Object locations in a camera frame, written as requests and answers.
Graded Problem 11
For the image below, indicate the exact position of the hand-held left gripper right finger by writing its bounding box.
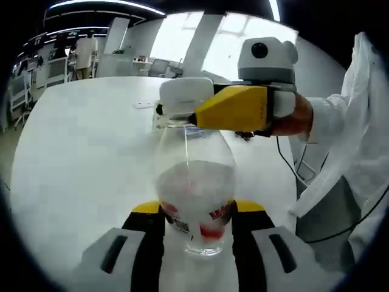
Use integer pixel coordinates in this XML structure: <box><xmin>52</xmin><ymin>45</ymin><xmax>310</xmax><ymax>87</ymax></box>
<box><xmin>232</xmin><ymin>199</ymin><xmax>323</xmax><ymax>292</ymax></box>

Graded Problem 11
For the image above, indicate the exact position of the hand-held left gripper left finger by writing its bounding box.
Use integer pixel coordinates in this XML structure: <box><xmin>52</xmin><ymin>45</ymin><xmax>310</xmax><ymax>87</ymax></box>
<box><xmin>72</xmin><ymin>200</ymin><xmax>167</xmax><ymax>292</ymax></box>

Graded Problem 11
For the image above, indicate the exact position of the person in white coat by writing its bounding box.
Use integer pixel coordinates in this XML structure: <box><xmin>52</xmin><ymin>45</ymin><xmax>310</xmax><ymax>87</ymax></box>
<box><xmin>287</xmin><ymin>32</ymin><xmax>389</xmax><ymax>259</ymax></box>

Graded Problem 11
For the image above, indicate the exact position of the grey office chair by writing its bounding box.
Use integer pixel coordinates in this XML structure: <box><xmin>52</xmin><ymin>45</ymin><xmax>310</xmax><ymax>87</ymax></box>
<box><xmin>148</xmin><ymin>58</ymin><xmax>170</xmax><ymax>77</ymax></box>

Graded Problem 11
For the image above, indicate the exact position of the clear plastic water bottle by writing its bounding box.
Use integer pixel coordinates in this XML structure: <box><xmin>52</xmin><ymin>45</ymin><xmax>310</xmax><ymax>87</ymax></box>
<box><xmin>153</xmin><ymin>115</ymin><xmax>238</xmax><ymax>257</ymax></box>

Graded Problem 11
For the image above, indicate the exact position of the person's right hand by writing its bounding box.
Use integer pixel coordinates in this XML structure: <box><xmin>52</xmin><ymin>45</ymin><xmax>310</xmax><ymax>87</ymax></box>
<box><xmin>269</xmin><ymin>92</ymin><xmax>314</xmax><ymax>138</ymax></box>

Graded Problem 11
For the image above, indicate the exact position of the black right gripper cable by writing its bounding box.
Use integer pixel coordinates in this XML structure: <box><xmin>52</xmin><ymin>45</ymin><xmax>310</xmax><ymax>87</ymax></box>
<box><xmin>275</xmin><ymin>136</ymin><xmax>389</xmax><ymax>244</ymax></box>

